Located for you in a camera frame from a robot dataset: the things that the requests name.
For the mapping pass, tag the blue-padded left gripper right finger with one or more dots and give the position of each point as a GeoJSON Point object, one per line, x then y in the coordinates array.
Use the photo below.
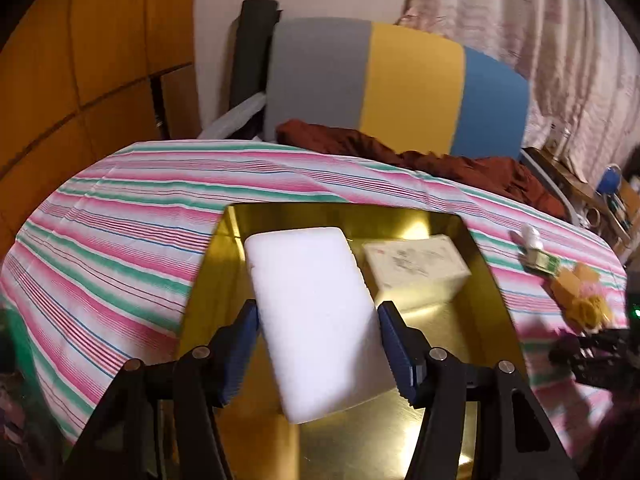
{"type": "Point", "coordinates": [514, 438]}

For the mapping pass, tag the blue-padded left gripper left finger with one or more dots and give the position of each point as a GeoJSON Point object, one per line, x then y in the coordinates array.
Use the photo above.
{"type": "Point", "coordinates": [123, 438]}

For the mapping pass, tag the green yellow snack packet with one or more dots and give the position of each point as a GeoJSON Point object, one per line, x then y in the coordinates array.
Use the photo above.
{"type": "Point", "coordinates": [542, 262]}

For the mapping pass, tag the white foam block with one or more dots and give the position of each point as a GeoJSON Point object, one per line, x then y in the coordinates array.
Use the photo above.
{"type": "Point", "coordinates": [319, 322]}

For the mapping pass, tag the yellow patterned sock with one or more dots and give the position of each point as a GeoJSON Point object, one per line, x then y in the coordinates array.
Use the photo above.
{"type": "Point", "coordinates": [588, 314]}

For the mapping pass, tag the white plastic bundle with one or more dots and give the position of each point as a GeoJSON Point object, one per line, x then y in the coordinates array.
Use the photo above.
{"type": "Point", "coordinates": [531, 238]}

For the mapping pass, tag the wooden side desk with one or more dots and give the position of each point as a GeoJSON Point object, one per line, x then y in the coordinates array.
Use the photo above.
{"type": "Point", "coordinates": [583, 198]}

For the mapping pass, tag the striped pink green bedsheet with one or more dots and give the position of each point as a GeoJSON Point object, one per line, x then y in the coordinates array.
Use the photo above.
{"type": "Point", "coordinates": [103, 268]}

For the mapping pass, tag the cream cardboard box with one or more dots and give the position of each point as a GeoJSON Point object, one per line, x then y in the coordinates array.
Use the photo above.
{"type": "Point", "coordinates": [415, 273]}

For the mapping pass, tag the blue round object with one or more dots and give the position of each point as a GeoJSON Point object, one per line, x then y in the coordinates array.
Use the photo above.
{"type": "Point", "coordinates": [610, 181]}

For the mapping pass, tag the rust red cloth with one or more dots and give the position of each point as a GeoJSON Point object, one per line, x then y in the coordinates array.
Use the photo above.
{"type": "Point", "coordinates": [504, 176]}

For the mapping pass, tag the pale patterned curtain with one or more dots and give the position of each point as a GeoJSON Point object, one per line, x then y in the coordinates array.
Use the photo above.
{"type": "Point", "coordinates": [581, 65]}

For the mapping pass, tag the grey yellow blue chair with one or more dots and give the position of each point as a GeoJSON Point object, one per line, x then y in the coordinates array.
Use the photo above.
{"type": "Point", "coordinates": [411, 90]}

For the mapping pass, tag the wooden wardrobe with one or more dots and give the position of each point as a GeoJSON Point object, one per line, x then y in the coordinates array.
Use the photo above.
{"type": "Point", "coordinates": [81, 79]}

